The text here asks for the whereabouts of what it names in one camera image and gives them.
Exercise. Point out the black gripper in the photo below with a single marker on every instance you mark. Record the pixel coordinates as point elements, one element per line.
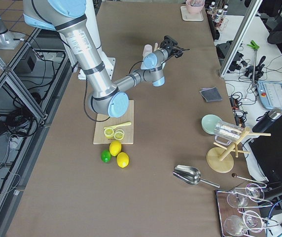
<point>172,51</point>

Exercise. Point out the pink plastic cup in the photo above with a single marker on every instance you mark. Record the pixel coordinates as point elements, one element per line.
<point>148,49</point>

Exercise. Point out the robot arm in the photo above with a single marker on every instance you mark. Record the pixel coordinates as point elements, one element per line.
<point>109,98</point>

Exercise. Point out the cream plastic tray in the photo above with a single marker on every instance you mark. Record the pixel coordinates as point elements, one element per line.
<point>194,14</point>

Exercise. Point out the pink bowl of ice cubes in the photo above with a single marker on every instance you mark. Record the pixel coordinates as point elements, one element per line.
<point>194,6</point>

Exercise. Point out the grey folded cloth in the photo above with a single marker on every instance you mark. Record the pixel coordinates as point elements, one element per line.
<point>210,94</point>

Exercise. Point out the green bowl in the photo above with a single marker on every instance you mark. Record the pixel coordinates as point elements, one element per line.
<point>208,123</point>

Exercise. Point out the yellow plastic knife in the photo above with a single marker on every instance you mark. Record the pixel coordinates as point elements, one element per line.
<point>118,125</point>

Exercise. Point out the bamboo cutting board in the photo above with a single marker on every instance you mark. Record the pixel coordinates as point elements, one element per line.
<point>128,138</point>

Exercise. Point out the clear glass pitcher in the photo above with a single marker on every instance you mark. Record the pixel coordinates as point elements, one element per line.
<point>225,133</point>

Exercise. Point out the lemon slice lower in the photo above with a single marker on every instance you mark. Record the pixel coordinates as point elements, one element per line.
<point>119,134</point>

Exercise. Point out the lemon slice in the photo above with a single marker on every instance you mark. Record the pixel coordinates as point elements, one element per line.
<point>109,132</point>
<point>119,134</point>

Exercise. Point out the lemon slice upper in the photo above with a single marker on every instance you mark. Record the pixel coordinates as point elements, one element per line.
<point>109,132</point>

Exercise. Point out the blue teach pendant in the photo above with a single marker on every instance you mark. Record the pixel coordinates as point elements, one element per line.
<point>270,94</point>

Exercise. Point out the whole yellow lemon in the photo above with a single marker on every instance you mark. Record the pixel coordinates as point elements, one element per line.
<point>115,148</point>
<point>122,160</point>

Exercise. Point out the wooden mug tree stand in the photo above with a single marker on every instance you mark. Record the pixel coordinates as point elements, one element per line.
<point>220,159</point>

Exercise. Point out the green lime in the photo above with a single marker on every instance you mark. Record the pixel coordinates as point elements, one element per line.
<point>106,156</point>

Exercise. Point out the metal scoop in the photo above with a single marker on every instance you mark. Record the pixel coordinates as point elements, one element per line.
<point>191,175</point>

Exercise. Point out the black monitor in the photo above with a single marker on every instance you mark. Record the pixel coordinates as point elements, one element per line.
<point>268,151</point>

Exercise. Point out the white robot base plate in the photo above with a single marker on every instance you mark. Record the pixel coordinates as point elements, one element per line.
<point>108,65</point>

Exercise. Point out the green handled reacher grabber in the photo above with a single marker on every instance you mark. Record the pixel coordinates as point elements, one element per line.
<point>255,47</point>

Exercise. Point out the aluminium frame post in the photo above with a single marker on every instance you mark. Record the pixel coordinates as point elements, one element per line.
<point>243,28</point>

